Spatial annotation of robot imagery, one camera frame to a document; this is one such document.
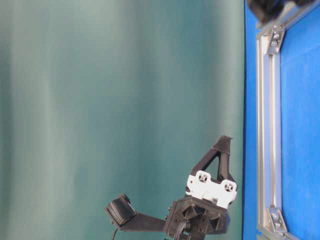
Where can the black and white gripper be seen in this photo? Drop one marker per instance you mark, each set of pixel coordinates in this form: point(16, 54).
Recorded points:
point(204, 209)

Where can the dark blurred object top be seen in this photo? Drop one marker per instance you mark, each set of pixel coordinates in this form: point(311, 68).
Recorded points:
point(268, 10)

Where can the aluminium extrusion frame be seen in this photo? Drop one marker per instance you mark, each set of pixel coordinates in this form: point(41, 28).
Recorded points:
point(270, 221)

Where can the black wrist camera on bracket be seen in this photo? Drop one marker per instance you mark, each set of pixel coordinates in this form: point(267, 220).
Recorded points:
point(126, 219)

